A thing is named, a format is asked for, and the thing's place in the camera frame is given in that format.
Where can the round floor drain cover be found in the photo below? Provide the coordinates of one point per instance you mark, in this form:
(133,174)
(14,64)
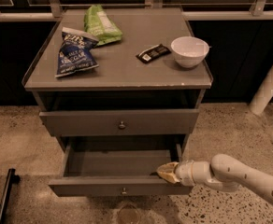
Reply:
(128,214)

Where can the white bowl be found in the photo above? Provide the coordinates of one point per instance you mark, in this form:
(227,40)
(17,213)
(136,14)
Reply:
(189,51)

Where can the grey top drawer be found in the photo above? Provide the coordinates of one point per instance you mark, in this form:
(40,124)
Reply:
(119,122)

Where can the metal railing frame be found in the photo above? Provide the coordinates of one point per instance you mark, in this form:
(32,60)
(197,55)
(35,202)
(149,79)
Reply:
(136,3)

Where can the grey drawer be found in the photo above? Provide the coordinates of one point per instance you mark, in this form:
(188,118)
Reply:
(116,170)
(119,122)

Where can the black snack bar wrapper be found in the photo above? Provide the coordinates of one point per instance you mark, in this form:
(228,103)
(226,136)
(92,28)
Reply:
(153,53)

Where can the grey drawer cabinet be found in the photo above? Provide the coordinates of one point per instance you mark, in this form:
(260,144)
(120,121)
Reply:
(122,81)

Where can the black object at floor corner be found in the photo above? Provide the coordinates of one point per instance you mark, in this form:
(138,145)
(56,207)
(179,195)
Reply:
(12,178)

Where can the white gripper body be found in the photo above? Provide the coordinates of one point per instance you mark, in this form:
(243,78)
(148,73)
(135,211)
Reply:
(184,173)

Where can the blue chip bag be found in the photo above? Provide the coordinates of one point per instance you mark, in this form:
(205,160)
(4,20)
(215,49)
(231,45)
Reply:
(75,52)

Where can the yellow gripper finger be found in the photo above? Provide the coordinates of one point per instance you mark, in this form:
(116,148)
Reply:
(167,172)

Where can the green chip bag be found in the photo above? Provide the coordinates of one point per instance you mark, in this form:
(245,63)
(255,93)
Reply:
(97,23)

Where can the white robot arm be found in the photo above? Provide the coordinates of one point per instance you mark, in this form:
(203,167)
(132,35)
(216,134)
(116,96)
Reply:
(222,172)

